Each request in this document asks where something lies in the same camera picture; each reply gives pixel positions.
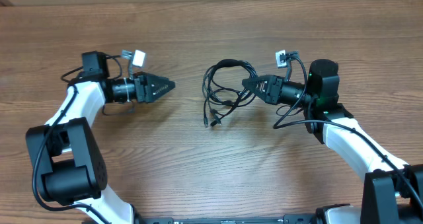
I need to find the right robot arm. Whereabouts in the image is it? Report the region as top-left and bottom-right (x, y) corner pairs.
(242, 59), (422, 223)

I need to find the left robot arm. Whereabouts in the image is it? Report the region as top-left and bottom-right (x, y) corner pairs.
(26, 50), (175, 223)

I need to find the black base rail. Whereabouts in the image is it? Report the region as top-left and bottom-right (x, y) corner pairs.
(134, 213), (322, 224)

